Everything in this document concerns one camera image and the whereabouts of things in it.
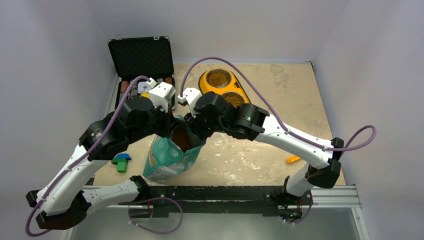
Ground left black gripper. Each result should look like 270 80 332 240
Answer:
126 99 180 145

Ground green dog food bag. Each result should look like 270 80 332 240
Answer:
142 115 206 183

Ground yellow plastic scoop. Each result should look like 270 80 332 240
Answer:
286 155 301 164

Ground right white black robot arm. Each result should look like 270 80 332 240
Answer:
178 88 344 204

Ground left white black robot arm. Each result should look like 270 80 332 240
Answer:
26 94 176 232

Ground yellow double pet bowl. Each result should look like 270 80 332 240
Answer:
198 67 251 108

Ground green blue toy blocks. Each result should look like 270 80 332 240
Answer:
111 153 132 173

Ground black poker chip case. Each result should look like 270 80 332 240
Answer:
107 35 176 112

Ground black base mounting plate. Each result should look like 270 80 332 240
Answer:
127 186 313 218

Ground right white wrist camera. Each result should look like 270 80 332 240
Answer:
176 87 203 118

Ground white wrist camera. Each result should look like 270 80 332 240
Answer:
148 78 176 113
176 87 203 118

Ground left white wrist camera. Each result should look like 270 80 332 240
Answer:
148 78 176 113

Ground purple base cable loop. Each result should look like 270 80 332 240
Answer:
127 193 184 234

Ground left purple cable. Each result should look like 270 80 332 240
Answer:
25 75 153 238

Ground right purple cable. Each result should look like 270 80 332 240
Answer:
178 56 378 153

